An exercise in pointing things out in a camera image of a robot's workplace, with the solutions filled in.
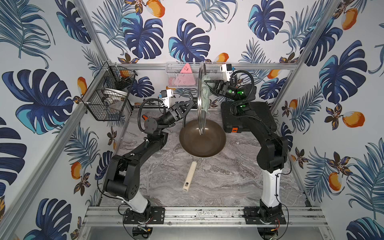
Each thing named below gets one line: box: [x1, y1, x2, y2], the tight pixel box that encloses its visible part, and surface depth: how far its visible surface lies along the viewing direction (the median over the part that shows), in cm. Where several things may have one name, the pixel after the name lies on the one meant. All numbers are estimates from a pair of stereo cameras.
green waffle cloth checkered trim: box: [201, 74, 217, 114], surface depth 68 cm
